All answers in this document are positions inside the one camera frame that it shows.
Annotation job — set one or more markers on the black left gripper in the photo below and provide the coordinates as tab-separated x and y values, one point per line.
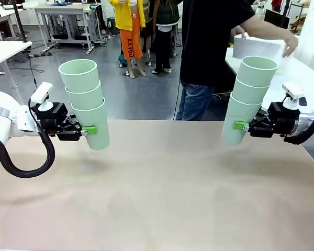
55	116

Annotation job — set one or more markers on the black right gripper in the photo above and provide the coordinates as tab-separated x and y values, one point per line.
282	120

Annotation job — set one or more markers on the pale green plastic cup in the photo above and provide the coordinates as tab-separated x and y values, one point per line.
94	115
238	112
255	74
249	94
83	98
79	75

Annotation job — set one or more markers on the white plastic basket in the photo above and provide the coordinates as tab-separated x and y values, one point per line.
259	47

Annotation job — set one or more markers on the person's right forearm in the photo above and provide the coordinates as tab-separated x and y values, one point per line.
267	27

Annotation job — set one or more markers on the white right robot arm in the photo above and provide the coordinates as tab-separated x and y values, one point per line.
304	121

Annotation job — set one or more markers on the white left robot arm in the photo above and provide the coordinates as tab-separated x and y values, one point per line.
0	115

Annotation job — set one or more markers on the white table with basket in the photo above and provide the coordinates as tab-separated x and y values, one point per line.
298	75

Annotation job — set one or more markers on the person's right hand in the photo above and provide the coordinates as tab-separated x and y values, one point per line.
290	45

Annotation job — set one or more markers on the person's left hand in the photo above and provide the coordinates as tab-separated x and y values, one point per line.
238	31

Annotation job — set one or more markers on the person in black t-shirt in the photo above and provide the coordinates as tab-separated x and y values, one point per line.
206	47

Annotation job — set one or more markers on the small dark stool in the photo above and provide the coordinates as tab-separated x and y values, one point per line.
111	24

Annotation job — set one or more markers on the black computer monitor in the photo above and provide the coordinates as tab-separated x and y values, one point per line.
276	18

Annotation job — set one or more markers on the white table with black pole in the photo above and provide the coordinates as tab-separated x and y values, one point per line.
2	51

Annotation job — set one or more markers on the figure in yellow jacket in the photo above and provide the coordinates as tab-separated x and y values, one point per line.
128	26

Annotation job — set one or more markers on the white partition panel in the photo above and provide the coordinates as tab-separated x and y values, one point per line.
312	26

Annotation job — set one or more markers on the person in black skirt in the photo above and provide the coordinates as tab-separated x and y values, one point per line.
147	31

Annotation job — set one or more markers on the wooden shelf rack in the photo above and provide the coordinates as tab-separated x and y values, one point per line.
299	15

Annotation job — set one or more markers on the black vertical pole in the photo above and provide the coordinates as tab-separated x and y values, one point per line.
18	21

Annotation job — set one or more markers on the person in dark green jacket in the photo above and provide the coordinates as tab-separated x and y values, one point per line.
166	26

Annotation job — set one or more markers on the white background desk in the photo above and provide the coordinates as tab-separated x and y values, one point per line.
5	12

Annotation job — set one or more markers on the right gripper's white wrist camera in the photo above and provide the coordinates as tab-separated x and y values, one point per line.
293	91

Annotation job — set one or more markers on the gripper's white wrist camera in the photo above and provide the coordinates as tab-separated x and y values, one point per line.
42	92
293	91

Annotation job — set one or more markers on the left gripper's white wrist camera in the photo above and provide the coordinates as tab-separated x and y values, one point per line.
42	92

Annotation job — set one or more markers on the grey metal frame desk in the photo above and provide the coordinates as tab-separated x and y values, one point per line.
62	9

